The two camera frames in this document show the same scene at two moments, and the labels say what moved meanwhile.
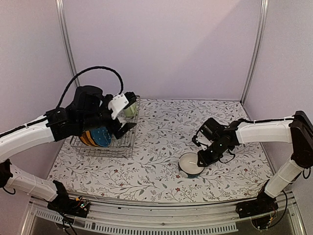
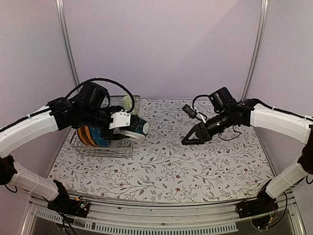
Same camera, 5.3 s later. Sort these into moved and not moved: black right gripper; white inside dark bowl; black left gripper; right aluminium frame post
Moved: white inside dark bowl; black right gripper
Not moved: right aluminium frame post; black left gripper
